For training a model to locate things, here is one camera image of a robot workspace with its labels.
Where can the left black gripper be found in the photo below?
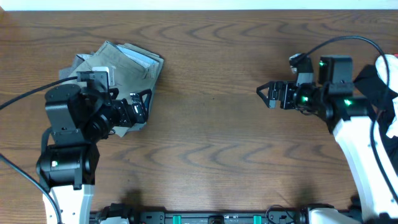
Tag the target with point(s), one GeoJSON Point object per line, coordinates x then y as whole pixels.
{"type": "Point", "coordinates": [138, 115]}

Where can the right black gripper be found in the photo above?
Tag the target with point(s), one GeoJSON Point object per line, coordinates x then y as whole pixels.
{"type": "Point", "coordinates": [289, 88]}

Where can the white printed t-shirt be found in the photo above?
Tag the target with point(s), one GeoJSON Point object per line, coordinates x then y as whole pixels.
{"type": "Point", "coordinates": [391, 81]}

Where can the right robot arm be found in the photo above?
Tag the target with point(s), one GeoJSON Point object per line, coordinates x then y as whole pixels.
{"type": "Point", "coordinates": [361, 114]}

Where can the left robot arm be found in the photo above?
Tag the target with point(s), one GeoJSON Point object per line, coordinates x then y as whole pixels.
{"type": "Point", "coordinates": [67, 164]}

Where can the black clothes pile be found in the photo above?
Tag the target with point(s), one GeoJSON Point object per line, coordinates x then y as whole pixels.
{"type": "Point", "coordinates": [369, 84]}

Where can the folded khaki pants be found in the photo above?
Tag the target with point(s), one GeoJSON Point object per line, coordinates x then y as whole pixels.
{"type": "Point", "coordinates": [87, 97]}

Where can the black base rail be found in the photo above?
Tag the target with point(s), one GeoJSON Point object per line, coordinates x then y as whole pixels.
{"type": "Point", "coordinates": [121, 213]}

